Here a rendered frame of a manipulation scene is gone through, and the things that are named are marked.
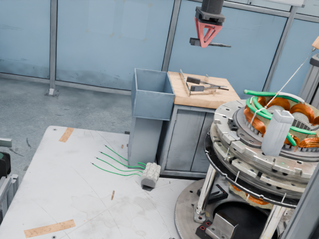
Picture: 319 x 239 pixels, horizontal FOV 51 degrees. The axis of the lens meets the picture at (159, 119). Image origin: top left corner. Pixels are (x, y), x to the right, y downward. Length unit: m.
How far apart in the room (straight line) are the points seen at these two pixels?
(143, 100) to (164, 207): 0.30
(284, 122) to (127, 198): 0.50
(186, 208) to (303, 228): 0.67
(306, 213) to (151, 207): 0.70
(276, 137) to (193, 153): 0.41
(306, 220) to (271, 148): 0.40
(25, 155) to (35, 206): 1.52
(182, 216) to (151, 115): 0.29
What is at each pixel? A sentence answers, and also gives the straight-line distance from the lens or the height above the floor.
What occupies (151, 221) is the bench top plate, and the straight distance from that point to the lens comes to 0.92.
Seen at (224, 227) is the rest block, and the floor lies 0.85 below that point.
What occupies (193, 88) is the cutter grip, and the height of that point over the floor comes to 1.09.
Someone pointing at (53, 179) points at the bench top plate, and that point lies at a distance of 1.02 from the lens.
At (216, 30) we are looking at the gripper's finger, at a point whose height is 1.24.
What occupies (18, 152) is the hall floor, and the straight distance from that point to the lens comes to 2.47.
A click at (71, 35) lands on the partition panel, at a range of 3.05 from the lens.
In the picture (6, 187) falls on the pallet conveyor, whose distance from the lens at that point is 1.14.
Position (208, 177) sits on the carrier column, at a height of 0.93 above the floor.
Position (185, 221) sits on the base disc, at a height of 0.80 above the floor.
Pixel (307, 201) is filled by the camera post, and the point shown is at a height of 1.27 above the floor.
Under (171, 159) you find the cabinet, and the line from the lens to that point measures 1.03.
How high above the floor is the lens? 1.43
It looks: 28 degrees down
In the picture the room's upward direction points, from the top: 11 degrees clockwise
